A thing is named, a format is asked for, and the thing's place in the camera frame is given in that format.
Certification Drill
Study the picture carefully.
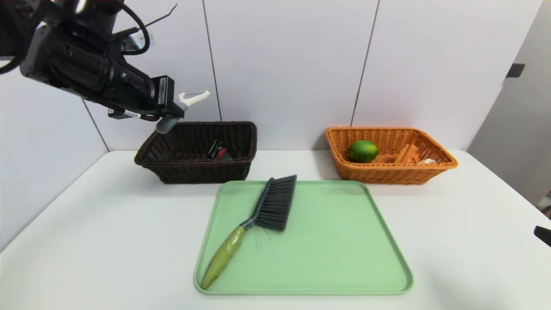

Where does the black cable tie tail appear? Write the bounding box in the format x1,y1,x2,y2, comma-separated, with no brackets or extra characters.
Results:
144,3,178,29

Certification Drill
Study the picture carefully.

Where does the grey brush with green handle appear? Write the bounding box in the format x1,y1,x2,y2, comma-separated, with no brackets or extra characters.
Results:
201,174,297,290

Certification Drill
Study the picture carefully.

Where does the orange wicker basket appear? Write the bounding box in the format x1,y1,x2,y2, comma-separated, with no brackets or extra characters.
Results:
325,127,458,185

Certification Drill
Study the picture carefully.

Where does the thin black left gripper cable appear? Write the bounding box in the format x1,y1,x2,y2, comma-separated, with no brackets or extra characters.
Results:
108,108,161,122

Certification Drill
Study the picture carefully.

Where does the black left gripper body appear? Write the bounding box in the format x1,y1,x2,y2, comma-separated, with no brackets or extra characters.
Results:
121,68,175,116

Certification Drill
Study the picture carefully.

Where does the black cosmetic tube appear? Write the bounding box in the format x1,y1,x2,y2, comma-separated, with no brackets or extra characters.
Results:
208,139,234,161

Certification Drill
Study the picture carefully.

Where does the green lime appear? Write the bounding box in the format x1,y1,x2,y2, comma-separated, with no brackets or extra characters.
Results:
348,139,380,164

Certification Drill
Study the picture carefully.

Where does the dark brown wicker basket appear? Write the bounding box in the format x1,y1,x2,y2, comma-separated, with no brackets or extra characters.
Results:
134,121,258,185

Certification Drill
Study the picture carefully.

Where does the orange toy fruit tart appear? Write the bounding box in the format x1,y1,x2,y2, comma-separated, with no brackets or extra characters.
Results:
393,143,438,165

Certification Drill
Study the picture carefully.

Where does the light green plastic tray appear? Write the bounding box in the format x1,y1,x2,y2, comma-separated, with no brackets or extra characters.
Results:
193,180,415,297

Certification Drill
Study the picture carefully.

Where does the white peeler with grey handle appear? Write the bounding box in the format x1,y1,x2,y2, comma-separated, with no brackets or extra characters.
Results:
156,90,212,134

